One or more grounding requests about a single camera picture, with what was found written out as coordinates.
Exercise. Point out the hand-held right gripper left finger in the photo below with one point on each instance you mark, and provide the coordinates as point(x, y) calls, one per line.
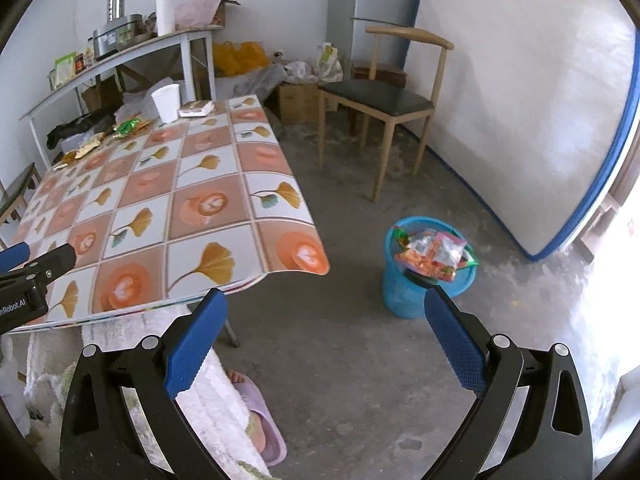
point(192, 345)

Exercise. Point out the white green bag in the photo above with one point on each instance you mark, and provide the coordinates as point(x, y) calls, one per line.
point(329, 62)

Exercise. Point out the pink plastic bag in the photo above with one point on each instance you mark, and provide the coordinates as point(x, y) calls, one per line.
point(197, 7)

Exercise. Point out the brown cardboard box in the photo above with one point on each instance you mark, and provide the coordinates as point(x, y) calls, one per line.
point(300, 102)

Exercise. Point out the dark cloth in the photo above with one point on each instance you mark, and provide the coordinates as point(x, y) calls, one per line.
point(75, 127)

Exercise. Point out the clear plastic bag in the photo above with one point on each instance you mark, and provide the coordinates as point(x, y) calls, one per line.
point(260, 80)

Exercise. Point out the small green snack packet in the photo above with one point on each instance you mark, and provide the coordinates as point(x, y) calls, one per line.
point(130, 127)

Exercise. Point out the yellow snack packet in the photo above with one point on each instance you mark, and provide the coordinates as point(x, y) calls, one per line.
point(91, 147)

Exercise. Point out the metal rice cooker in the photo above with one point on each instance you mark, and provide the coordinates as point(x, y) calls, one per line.
point(117, 37)

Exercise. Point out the white fluffy robe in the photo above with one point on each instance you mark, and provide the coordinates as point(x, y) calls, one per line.
point(125, 425)

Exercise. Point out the purple slipper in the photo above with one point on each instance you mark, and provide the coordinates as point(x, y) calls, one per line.
point(270, 440)

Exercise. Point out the red label jar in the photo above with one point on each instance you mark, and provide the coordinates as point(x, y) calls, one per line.
point(80, 61)

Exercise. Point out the paper towel roll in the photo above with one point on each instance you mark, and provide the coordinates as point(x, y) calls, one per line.
point(166, 15)

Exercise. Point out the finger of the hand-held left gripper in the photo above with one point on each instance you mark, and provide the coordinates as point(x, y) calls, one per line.
point(55, 260)
point(12, 256)

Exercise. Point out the white mattress with blue edge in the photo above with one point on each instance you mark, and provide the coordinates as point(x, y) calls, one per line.
point(500, 110)

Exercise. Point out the gold and white flat packet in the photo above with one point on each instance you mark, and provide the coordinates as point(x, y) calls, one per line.
point(196, 109)

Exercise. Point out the wooden chair with dark seat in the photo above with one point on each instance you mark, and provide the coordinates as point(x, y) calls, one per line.
point(17, 190)
point(375, 100)

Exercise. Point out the white pillow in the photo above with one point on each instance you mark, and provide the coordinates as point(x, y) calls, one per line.
point(140, 96)

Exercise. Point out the grey shelf table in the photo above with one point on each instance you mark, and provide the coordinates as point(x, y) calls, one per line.
point(125, 47)

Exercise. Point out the white paper cup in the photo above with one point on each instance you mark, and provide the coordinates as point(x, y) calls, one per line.
point(166, 102)

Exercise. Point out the yellow plastic bag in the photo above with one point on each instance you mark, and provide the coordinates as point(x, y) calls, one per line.
point(240, 57)

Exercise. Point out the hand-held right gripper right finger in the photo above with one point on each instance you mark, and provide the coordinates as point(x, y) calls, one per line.
point(457, 345)

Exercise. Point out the small gold packet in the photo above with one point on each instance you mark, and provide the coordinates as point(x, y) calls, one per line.
point(67, 160)

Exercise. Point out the blue plastic bin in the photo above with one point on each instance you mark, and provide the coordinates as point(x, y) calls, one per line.
point(400, 295)

